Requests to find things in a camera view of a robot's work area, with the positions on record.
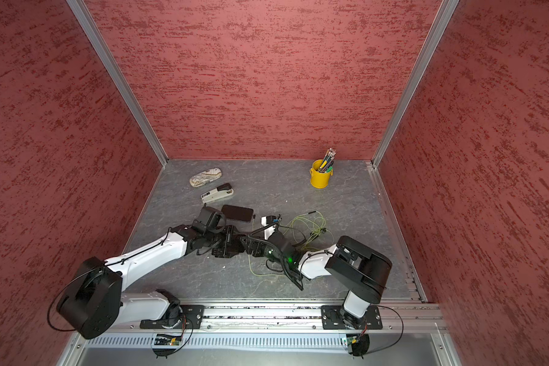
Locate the yellow pen cup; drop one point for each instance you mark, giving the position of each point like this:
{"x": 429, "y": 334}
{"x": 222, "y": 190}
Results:
{"x": 318, "y": 179}

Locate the left circuit board with cable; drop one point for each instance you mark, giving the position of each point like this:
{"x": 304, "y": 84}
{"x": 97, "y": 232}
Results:
{"x": 165, "y": 345}

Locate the circuit board with cable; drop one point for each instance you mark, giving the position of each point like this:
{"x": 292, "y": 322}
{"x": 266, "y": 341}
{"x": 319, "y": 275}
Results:
{"x": 360, "y": 346}
{"x": 165, "y": 345}

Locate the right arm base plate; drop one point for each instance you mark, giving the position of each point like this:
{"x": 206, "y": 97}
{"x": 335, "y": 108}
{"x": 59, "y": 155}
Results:
{"x": 335, "y": 317}

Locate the right circuit board with cable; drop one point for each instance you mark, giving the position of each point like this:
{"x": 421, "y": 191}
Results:
{"x": 360, "y": 346}

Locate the aluminium front rail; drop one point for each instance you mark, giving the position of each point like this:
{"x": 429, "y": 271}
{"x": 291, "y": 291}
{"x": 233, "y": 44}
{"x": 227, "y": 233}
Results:
{"x": 305, "y": 315}

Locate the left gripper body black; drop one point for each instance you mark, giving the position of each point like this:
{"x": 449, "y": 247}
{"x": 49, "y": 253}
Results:
{"x": 216, "y": 240}

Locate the white black stapler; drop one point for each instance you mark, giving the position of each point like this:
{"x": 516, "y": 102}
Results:
{"x": 219, "y": 193}

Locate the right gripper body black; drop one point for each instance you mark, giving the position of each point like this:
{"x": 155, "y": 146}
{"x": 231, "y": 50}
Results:
{"x": 263, "y": 249}

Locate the patterned glasses case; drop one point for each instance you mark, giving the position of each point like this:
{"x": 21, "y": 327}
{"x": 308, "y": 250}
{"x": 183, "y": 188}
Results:
{"x": 206, "y": 177}

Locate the blue-edged smartphone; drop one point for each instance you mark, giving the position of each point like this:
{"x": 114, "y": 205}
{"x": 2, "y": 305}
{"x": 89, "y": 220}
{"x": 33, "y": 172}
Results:
{"x": 237, "y": 213}

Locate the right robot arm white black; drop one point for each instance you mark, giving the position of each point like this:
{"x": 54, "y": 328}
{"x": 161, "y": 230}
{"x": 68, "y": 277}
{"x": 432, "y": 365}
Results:
{"x": 359, "y": 268}

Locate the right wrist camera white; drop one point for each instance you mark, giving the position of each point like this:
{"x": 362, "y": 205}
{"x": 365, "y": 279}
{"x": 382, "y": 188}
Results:
{"x": 270, "y": 223}

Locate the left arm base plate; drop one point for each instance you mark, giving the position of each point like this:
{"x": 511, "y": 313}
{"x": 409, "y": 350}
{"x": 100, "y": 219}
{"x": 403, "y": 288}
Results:
{"x": 177, "y": 317}

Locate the pens in cup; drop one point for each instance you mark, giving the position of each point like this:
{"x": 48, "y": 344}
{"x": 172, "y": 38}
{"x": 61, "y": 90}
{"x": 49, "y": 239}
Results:
{"x": 327, "y": 161}

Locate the purple-edged smartphone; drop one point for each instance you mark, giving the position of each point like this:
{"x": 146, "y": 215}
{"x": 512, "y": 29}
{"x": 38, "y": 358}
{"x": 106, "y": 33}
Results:
{"x": 233, "y": 245}

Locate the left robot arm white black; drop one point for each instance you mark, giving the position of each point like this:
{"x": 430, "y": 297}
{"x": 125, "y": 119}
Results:
{"x": 99, "y": 295}

